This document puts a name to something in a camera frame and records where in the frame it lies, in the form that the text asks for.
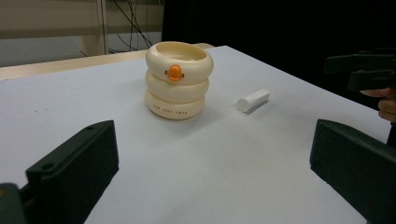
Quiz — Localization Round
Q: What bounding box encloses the beige post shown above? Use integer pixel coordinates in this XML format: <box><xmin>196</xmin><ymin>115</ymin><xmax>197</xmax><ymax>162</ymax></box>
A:
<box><xmin>77</xmin><ymin>0</ymin><xmax>108</xmax><ymax>58</ymax></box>

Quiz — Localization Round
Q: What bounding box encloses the white cylinder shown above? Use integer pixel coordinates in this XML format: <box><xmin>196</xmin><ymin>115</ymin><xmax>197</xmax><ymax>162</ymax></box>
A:
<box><xmin>236</xmin><ymin>89</ymin><xmax>271</xmax><ymax>114</ymax></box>

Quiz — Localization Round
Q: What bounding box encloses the black curtain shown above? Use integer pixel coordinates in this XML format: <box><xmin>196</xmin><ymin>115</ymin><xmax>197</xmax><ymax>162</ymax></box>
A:
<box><xmin>162</xmin><ymin>0</ymin><xmax>396</xmax><ymax>110</ymax></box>

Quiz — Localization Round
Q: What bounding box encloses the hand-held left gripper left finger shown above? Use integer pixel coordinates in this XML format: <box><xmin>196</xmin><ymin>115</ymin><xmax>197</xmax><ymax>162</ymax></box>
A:
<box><xmin>25</xmin><ymin>119</ymin><xmax>120</xmax><ymax>224</ymax></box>

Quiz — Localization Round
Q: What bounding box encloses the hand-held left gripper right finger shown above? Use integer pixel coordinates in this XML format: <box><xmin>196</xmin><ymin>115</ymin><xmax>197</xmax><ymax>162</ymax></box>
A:
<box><xmin>309</xmin><ymin>119</ymin><xmax>396</xmax><ymax>224</ymax></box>

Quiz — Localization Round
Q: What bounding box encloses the black cable bundle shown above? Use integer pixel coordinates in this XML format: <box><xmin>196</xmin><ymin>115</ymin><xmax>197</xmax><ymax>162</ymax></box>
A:
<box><xmin>98</xmin><ymin>0</ymin><xmax>154</xmax><ymax>54</ymax></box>

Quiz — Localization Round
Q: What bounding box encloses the cream ringed duck holder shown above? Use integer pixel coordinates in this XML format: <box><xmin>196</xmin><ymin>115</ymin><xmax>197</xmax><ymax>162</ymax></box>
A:
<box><xmin>144</xmin><ymin>40</ymin><xmax>215</xmax><ymax>121</ymax></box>

